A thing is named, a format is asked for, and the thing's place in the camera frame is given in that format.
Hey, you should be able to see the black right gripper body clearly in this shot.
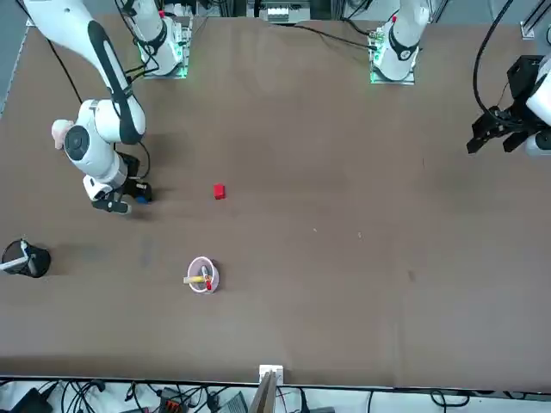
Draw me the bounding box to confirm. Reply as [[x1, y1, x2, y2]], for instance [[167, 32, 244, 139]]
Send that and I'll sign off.
[[119, 152, 141, 197]]

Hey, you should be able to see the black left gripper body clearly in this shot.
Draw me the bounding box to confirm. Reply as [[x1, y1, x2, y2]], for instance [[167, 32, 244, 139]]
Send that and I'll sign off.
[[507, 55, 542, 114]]

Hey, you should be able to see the pink plush toy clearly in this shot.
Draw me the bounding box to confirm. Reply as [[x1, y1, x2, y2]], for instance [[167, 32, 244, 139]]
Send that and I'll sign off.
[[50, 119, 73, 151]]

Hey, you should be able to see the black pen cup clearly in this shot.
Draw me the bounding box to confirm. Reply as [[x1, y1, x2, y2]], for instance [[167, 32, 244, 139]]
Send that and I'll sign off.
[[1, 238, 52, 280]]

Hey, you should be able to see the clear plastic cup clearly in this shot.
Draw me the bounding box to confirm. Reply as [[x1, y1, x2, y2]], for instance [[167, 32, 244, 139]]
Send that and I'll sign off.
[[187, 256, 222, 296]]

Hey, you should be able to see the blue-capped white marker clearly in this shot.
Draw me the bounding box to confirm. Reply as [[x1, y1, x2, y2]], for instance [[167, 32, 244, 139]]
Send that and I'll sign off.
[[0, 240, 34, 274]]

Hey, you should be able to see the white power strip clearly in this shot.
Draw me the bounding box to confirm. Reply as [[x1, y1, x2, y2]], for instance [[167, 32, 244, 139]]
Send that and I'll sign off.
[[263, 3, 290, 23]]

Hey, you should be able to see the black power adapter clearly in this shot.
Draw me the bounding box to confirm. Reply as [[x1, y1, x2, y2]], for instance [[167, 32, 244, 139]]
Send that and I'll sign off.
[[7, 388, 53, 413]]

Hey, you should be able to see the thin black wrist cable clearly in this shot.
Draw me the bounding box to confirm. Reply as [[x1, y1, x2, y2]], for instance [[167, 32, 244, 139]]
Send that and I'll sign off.
[[136, 144, 152, 180]]

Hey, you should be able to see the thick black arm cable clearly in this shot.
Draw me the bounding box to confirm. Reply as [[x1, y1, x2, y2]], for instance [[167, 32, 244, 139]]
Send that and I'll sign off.
[[472, 0, 517, 114]]

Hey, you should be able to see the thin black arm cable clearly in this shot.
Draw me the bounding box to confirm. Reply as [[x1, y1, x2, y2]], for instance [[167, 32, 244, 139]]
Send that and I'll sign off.
[[44, 38, 84, 105]]

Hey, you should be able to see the black cable on table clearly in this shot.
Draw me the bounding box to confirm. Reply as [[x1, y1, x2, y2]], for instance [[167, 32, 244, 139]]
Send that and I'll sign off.
[[292, 23, 375, 48]]

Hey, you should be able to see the white post bracket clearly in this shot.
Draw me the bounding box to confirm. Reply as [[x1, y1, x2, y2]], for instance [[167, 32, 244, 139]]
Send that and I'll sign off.
[[258, 364, 286, 385]]

